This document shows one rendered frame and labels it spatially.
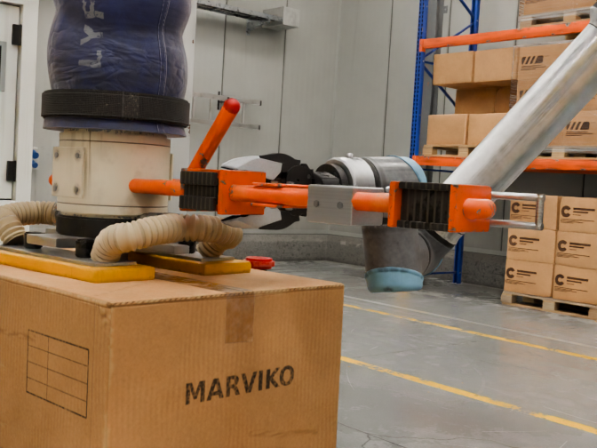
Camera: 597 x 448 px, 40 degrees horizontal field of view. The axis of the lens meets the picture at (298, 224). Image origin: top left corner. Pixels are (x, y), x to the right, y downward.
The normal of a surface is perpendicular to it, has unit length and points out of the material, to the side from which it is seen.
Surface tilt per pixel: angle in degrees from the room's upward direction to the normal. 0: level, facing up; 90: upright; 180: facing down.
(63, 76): 99
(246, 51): 90
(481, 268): 90
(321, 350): 89
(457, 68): 90
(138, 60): 81
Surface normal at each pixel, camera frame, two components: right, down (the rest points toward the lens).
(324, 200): -0.66, 0.00
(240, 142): 0.66, 0.07
